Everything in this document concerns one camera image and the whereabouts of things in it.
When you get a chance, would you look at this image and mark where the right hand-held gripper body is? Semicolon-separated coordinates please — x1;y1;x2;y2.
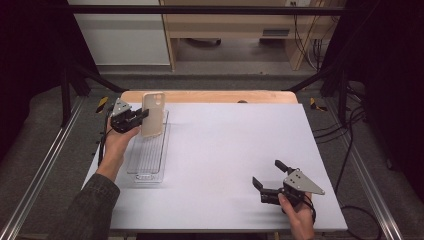
259;167;326;210

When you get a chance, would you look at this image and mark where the black diagonal frame strut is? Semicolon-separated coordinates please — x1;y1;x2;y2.
285;64;342;93
68;62;128;94

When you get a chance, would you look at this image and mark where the light wooden desk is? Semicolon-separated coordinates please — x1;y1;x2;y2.
158;0;336;72

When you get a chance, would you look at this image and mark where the person's right hand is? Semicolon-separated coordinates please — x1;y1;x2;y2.
277;192;317;240

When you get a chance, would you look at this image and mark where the black upright frame post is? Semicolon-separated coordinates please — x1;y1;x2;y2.
337;67;350;127
60;65;72;128

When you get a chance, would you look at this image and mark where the person's left hand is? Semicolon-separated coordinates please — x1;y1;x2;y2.
101;118;142;159

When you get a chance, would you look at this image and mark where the black horizontal frame bar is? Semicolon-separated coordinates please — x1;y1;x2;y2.
67;4;349;16

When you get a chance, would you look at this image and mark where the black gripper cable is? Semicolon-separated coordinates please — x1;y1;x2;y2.
97;104;115;168
301;194;318;225

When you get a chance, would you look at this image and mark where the aluminium floor rail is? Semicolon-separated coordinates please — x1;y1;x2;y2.
0;95;87;240
345;143;405;240

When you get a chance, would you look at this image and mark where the looped black floor cable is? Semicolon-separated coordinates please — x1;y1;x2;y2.
339;204;384;240

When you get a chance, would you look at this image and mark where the black power cable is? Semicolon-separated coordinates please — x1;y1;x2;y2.
292;2;318;72

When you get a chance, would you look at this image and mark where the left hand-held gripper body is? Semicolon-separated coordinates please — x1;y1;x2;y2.
109;97;144;135

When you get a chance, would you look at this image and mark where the clear plastic container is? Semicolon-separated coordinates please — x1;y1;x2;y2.
126;109;172;185

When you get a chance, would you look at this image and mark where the white cabinet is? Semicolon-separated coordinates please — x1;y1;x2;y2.
67;0;171;67

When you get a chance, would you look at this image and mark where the dark green box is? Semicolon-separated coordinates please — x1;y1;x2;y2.
261;28;291;38

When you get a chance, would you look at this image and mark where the black curtain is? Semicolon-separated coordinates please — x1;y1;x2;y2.
0;0;100;163
320;0;424;194

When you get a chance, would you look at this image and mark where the beige phone case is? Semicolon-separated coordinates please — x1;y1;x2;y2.
140;91;166;139

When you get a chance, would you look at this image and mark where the thin black cable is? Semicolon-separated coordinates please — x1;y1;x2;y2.
311;38;329;72

